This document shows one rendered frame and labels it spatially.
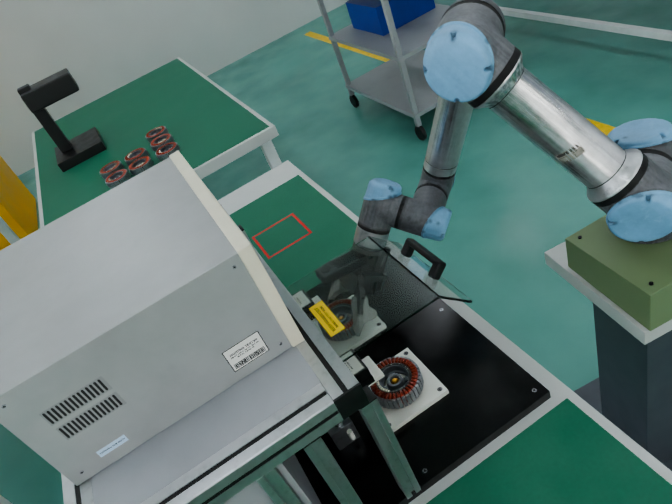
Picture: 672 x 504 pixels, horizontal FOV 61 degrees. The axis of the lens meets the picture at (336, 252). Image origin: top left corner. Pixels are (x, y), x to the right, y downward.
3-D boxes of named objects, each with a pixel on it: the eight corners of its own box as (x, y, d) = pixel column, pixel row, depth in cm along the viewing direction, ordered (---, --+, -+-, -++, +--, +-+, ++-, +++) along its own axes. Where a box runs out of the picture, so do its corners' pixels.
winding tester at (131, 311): (224, 229, 123) (178, 149, 111) (305, 340, 89) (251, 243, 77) (58, 326, 116) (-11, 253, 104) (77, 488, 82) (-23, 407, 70)
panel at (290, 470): (231, 337, 149) (175, 253, 131) (346, 548, 97) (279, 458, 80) (227, 339, 149) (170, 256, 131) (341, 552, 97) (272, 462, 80)
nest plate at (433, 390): (408, 350, 126) (407, 347, 125) (449, 393, 114) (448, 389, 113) (352, 388, 123) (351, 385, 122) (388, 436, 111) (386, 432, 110)
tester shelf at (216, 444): (229, 219, 135) (220, 204, 132) (370, 402, 82) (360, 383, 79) (58, 319, 127) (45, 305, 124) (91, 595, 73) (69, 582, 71)
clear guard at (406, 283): (399, 243, 117) (391, 221, 114) (473, 302, 98) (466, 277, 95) (264, 329, 111) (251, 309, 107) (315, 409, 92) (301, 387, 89)
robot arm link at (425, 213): (458, 192, 125) (410, 178, 127) (448, 225, 118) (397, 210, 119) (450, 218, 131) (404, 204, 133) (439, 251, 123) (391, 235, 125)
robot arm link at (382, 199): (403, 191, 119) (365, 180, 121) (389, 239, 123) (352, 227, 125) (408, 184, 126) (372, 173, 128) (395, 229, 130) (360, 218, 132)
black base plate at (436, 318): (381, 252, 158) (378, 246, 157) (551, 397, 108) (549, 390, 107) (235, 344, 150) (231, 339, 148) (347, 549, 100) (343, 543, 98)
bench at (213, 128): (226, 147, 439) (178, 56, 394) (331, 250, 294) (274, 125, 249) (96, 219, 418) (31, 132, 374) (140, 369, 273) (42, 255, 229)
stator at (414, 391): (400, 357, 124) (395, 346, 121) (435, 384, 115) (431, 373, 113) (361, 390, 120) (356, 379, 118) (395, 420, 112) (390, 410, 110)
